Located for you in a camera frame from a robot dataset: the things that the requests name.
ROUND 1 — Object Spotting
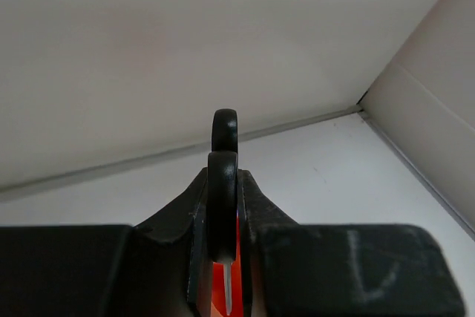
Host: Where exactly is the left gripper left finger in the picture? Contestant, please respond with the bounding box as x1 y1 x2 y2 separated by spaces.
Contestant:
1 171 212 316

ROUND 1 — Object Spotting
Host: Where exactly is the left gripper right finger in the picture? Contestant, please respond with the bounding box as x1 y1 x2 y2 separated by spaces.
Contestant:
238 170 466 316

